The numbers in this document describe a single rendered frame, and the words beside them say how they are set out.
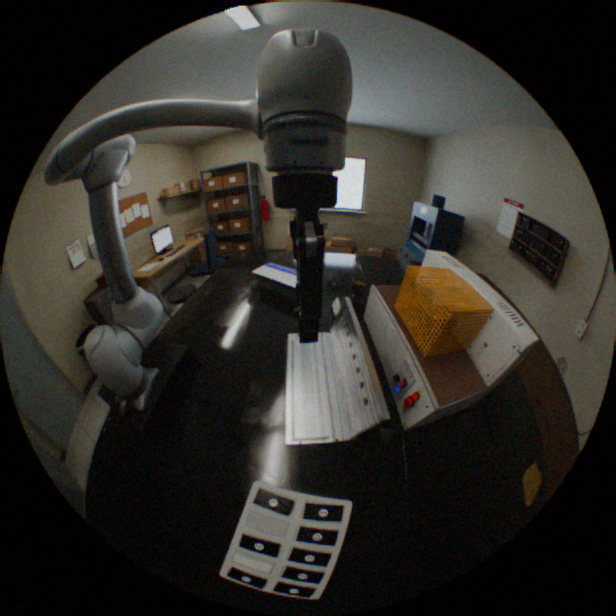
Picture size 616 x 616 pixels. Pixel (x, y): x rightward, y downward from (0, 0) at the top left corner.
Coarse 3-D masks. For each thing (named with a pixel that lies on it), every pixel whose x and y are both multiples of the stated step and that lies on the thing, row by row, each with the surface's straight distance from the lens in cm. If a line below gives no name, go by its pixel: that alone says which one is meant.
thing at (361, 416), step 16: (336, 320) 71; (352, 320) 57; (336, 336) 69; (352, 336) 59; (336, 352) 67; (352, 352) 58; (368, 352) 50; (352, 368) 57; (368, 368) 47; (352, 384) 56; (368, 384) 48; (352, 400) 55; (368, 400) 49; (384, 400) 44; (352, 416) 54; (368, 416) 49; (384, 416) 42; (352, 432) 55
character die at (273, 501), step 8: (256, 496) 58; (264, 496) 58; (272, 496) 58; (280, 496) 57; (264, 504) 59; (272, 504) 58; (280, 504) 58; (288, 504) 58; (280, 512) 58; (288, 512) 59
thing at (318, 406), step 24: (288, 336) 76; (288, 360) 69; (312, 360) 69; (288, 384) 63; (312, 384) 63; (336, 384) 64; (288, 408) 60; (312, 408) 60; (336, 408) 61; (288, 432) 58; (312, 432) 58; (336, 432) 58
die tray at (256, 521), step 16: (288, 496) 58; (304, 496) 58; (256, 512) 60; (272, 512) 60; (240, 528) 63; (256, 528) 62; (272, 528) 61; (288, 528) 60; (320, 528) 60; (336, 528) 60; (288, 544) 62; (304, 544) 62; (336, 544) 62; (256, 560) 66; (272, 560) 65; (224, 576) 74; (272, 576) 69; (272, 592) 74; (320, 592) 72
